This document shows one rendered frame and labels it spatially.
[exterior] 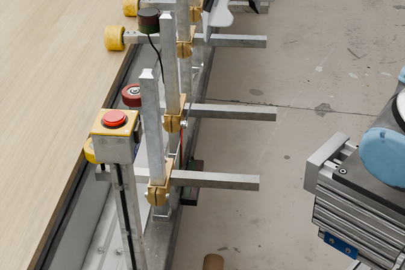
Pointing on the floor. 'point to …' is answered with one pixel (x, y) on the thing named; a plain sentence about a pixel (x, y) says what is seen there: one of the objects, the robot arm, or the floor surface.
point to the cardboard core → (213, 262)
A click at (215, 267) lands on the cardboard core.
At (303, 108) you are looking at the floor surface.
